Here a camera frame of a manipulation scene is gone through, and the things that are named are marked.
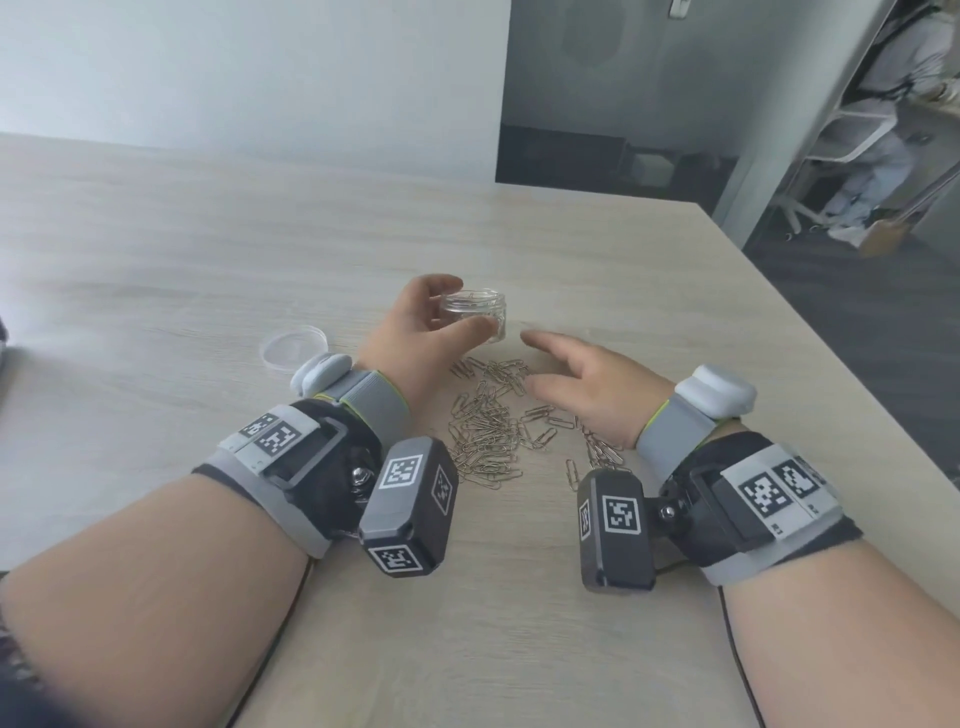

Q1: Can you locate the white chair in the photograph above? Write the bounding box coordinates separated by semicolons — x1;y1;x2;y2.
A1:
772;108;901;241

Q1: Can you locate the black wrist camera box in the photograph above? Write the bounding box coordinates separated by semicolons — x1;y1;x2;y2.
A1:
575;468;659;596
357;436;461;579

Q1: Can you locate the small white box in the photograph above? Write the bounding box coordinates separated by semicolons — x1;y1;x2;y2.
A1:
633;151;674;186

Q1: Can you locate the white tracker pod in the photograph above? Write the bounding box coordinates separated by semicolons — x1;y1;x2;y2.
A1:
290;353;354;399
674;364;758;418

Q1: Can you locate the clear round jar lid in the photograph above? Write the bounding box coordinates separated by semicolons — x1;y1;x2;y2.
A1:
259;325;332;372

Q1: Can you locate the black wrist mount with markers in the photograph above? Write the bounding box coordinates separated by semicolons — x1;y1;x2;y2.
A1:
658;430;865;591
191;399;393;561

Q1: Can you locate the small clear plastic jar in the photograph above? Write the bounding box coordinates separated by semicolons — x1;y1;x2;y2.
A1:
438;287;509;345

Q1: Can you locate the person's left forearm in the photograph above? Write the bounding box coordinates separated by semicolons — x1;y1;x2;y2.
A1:
0;471;333;728

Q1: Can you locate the light wooden box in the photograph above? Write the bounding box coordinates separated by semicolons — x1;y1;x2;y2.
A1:
861;213;925;258

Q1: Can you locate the pile of silver paper clips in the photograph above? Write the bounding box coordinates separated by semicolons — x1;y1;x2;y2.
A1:
446;357;627;493

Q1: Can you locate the person's right hand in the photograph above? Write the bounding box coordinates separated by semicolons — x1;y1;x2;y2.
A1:
521;329;675;451

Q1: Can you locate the black cable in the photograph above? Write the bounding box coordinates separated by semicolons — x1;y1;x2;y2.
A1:
717;585;760;728
243;556;316;728

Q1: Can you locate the person's right forearm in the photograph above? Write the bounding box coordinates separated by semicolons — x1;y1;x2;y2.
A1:
721;534;960;728

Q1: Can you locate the person's left hand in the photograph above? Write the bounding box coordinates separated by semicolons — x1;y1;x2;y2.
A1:
354;273;503;415

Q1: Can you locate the grey wrist strap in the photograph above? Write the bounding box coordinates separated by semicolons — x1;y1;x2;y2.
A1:
315;369;411;460
636;396;719;483

